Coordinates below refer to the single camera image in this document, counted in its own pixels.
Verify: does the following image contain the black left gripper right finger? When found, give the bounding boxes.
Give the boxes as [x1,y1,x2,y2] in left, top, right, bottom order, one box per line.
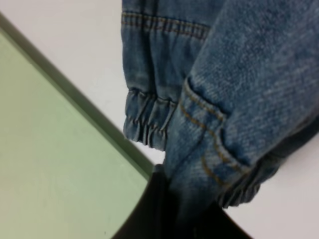
[191,203,253,239]

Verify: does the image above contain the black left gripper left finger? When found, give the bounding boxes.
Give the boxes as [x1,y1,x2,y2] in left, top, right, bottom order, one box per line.
[113,164,182,239]

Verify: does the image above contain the children's blue denim shorts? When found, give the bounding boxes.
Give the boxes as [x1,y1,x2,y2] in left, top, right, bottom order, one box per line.
[121,0,319,239]

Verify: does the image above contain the light green plastic tray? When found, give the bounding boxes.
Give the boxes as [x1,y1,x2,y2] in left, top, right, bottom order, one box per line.
[0,16,153,239]

